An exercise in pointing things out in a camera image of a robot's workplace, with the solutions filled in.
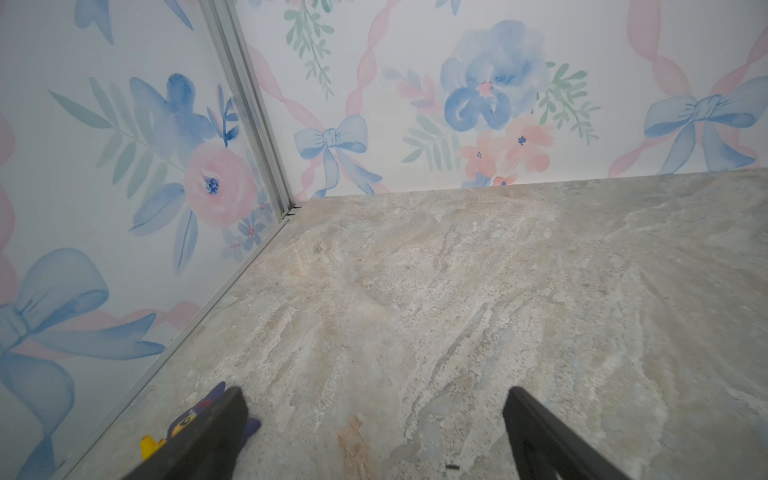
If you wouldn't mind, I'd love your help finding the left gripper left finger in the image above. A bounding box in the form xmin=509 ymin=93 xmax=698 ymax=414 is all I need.
xmin=125 ymin=386 xmax=249 ymax=479

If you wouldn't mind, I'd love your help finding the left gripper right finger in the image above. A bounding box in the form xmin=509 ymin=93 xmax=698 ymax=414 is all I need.
xmin=503 ymin=386 xmax=628 ymax=480

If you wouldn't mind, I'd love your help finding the left aluminium corner post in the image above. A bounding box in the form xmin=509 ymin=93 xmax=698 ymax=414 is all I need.
xmin=200 ymin=0 xmax=296 ymax=218

